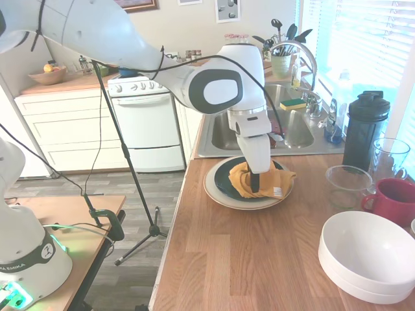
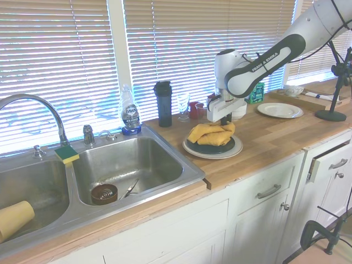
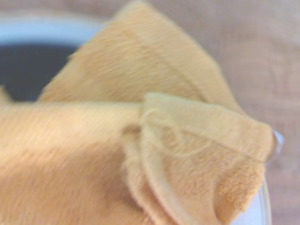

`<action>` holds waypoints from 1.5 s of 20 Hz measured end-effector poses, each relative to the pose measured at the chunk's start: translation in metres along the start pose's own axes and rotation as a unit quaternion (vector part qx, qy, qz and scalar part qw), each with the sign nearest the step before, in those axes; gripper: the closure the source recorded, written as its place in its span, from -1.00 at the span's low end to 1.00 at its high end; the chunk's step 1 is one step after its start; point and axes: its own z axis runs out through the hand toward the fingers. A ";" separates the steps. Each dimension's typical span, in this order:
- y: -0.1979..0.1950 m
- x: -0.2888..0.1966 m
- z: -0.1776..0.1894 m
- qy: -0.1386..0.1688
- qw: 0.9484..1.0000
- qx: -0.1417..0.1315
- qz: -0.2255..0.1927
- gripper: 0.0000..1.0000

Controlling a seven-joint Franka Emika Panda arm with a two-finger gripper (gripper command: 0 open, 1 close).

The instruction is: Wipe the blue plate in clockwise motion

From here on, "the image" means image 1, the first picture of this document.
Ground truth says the large cream plate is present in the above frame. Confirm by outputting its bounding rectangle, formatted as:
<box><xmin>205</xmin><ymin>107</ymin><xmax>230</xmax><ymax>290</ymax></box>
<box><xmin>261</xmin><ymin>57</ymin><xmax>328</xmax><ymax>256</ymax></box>
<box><xmin>203</xmin><ymin>155</ymin><xmax>296</xmax><ymax>210</ymax></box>

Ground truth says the red mug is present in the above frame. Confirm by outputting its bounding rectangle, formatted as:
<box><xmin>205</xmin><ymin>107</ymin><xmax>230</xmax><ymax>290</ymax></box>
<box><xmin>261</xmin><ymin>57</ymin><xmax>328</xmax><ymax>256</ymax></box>
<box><xmin>360</xmin><ymin>178</ymin><xmax>415</xmax><ymax>228</ymax></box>

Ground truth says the dark blue plate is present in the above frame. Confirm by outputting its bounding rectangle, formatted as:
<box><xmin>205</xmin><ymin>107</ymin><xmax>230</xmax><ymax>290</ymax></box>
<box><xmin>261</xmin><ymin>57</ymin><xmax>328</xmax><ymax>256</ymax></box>
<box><xmin>213</xmin><ymin>158</ymin><xmax>291</xmax><ymax>200</ymax></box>

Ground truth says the chrome gooseneck faucet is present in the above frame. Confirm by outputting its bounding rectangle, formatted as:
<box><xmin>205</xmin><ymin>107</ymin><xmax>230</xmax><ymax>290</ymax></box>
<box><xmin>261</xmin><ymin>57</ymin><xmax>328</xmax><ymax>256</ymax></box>
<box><xmin>270</xmin><ymin>41</ymin><xmax>318</xmax><ymax>98</ymax></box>

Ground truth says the white drawer cabinet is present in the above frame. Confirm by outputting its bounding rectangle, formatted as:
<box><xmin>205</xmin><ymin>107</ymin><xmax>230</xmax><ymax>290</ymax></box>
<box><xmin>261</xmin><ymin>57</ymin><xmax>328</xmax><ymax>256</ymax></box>
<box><xmin>14</xmin><ymin>87</ymin><xmax>131</xmax><ymax>173</ymax></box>

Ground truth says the black shaker bottle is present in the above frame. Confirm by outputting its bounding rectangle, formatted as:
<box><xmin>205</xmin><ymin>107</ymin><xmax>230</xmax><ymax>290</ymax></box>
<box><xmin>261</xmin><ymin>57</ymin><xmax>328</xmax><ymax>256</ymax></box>
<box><xmin>342</xmin><ymin>90</ymin><xmax>391</xmax><ymax>173</ymax></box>

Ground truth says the glass French press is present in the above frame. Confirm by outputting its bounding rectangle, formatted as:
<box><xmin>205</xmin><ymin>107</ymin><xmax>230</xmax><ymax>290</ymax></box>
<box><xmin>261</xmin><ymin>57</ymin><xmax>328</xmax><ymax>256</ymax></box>
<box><xmin>78</xmin><ymin>54</ymin><xmax>92</xmax><ymax>76</ymax></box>

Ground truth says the white table cable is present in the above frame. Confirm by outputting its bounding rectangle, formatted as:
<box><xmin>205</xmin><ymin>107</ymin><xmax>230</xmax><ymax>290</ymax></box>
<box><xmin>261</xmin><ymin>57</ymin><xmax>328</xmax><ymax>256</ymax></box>
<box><xmin>40</xmin><ymin>222</ymin><xmax>115</xmax><ymax>260</ymax></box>

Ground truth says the white stove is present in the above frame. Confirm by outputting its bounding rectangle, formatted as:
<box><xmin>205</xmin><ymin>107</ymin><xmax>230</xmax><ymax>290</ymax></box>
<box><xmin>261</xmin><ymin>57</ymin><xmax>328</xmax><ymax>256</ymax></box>
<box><xmin>106</xmin><ymin>73</ymin><xmax>183</xmax><ymax>173</ymax></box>

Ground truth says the black turner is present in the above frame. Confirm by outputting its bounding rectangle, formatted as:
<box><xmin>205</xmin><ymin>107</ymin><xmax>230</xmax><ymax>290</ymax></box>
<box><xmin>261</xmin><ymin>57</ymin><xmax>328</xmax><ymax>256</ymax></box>
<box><xmin>295</xmin><ymin>29</ymin><xmax>314</xmax><ymax>45</ymax></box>

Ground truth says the clear yellow soap bottle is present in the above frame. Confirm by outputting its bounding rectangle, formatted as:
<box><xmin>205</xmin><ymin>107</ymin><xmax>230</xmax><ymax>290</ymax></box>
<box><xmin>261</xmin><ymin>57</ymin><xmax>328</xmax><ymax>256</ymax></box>
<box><xmin>290</xmin><ymin>53</ymin><xmax>302</xmax><ymax>90</ymax></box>

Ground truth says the pale green utensil crock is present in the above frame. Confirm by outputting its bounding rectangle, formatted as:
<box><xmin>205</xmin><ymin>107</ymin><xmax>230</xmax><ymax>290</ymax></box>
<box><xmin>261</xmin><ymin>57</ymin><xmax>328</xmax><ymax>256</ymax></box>
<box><xmin>270</xmin><ymin>53</ymin><xmax>292</xmax><ymax>79</ymax></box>

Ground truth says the white bowl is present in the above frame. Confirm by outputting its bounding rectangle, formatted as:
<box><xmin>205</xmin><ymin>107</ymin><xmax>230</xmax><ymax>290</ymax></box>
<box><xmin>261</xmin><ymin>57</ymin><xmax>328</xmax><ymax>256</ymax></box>
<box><xmin>319</xmin><ymin>255</ymin><xmax>415</xmax><ymax>306</ymax></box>
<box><xmin>317</xmin><ymin>211</ymin><xmax>415</xmax><ymax>293</ymax></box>

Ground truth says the stainless steel double sink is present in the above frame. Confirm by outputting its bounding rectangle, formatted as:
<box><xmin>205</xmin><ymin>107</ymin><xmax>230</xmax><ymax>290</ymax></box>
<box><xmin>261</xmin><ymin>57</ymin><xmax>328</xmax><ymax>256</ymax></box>
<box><xmin>198</xmin><ymin>82</ymin><xmax>346</xmax><ymax>159</ymax></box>

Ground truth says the black slotted spoon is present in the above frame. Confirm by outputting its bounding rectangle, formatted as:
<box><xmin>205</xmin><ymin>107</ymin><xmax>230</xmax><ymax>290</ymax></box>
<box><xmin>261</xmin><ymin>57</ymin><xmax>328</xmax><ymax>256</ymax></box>
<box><xmin>271</xmin><ymin>18</ymin><xmax>283</xmax><ymax>45</ymax></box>

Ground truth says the tall clear drinking glass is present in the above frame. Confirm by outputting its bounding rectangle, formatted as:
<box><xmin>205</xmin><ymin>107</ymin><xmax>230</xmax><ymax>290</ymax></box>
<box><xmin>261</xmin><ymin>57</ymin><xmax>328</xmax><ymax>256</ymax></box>
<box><xmin>368</xmin><ymin>137</ymin><xmax>411</xmax><ymax>183</ymax></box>

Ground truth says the clear glass cup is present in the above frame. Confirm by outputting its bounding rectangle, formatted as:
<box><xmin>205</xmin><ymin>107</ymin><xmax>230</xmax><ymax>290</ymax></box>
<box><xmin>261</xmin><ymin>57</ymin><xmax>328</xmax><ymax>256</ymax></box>
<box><xmin>325</xmin><ymin>165</ymin><xmax>377</xmax><ymax>209</ymax></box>

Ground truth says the white wall poster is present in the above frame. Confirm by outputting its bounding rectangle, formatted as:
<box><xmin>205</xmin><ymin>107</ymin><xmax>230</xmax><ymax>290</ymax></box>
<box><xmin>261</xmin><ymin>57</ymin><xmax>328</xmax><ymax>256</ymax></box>
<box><xmin>215</xmin><ymin>0</ymin><xmax>242</xmax><ymax>24</ymax></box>

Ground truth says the green and yellow sponge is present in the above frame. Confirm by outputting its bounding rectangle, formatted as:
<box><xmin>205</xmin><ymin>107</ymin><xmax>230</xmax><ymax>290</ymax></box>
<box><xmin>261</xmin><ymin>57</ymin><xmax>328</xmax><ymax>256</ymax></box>
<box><xmin>279</xmin><ymin>98</ymin><xmax>307</xmax><ymax>112</ymax></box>

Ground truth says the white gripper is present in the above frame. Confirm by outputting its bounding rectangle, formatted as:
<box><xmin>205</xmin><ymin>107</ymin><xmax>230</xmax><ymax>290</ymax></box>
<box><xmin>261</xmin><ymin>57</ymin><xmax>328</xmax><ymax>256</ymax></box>
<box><xmin>228</xmin><ymin>111</ymin><xmax>272</xmax><ymax>196</ymax></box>

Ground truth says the brown framed picture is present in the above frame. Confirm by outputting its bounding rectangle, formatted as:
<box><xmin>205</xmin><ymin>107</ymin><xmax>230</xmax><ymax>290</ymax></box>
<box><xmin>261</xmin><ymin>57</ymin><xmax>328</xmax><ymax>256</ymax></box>
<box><xmin>122</xmin><ymin>0</ymin><xmax>161</xmax><ymax>14</ymax></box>

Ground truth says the chrome faucet handle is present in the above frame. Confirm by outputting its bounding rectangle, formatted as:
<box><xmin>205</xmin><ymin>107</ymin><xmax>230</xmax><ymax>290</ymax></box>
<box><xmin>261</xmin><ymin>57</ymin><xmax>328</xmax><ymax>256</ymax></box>
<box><xmin>302</xmin><ymin>90</ymin><xmax>324</xmax><ymax>119</ymax></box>

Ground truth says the black tripod stand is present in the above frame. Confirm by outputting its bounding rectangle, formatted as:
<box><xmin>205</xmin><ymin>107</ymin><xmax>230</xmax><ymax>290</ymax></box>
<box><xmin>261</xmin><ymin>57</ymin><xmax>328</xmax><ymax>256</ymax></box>
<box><xmin>88</xmin><ymin>58</ymin><xmax>170</xmax><ymax>267</ymax></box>

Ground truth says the black C-clamp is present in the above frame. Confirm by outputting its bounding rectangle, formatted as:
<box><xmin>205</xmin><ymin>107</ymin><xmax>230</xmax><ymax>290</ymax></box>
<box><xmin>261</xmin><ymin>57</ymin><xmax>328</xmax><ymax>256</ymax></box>
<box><xmin>82</xmin><ymin>192</ymin><xmax>126</xmax><ymax>241</ymax></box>

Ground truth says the yellow cloth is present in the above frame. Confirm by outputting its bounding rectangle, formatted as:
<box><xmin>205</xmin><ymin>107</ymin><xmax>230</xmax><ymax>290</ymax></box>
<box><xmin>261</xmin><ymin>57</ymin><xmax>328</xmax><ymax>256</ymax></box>
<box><xmin>228</xmin><ymin>161</ymin><xmax>298</xmax><ymax>200</ymax></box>

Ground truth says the clear Dawn soap bottle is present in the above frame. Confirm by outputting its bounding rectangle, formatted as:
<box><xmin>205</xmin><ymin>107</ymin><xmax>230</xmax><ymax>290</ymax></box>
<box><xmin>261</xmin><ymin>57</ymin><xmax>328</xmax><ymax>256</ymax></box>
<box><xmin>324</xmin><ymin>69</ymin><xmax>346</xmax><ymax>145</ymax></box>

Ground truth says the blue bowl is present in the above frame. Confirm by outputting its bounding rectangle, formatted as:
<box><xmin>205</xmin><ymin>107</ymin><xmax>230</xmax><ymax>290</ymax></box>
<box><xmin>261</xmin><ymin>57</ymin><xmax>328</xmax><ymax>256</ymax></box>
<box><xmin>118</xmin><ymin>66</ymin><xmax>141</xmax><ymax>79</ymax></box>

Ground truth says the black spatula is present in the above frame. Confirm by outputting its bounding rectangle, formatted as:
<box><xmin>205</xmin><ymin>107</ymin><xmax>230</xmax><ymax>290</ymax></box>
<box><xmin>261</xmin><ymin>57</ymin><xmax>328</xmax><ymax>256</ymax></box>
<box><xmin>285</xmin><ymin>23</ymin><xmax>299</xmax><ymax>45</ymax></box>

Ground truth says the white window blind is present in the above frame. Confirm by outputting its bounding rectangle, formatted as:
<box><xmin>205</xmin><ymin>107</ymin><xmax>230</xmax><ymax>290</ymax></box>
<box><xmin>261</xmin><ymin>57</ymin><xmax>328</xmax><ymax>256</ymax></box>
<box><xmin>300</xmin><ymin>0</ymin><xmax>415</xmax><ymax>137</ymax></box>

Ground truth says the wooden fruit bowl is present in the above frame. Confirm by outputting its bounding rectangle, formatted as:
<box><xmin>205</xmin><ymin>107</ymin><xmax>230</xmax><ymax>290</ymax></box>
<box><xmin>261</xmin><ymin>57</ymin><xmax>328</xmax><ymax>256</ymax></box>
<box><xmin>28</xmin><ymin>64</ymin><xmax>67</xmax><ymax>86</ymax></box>

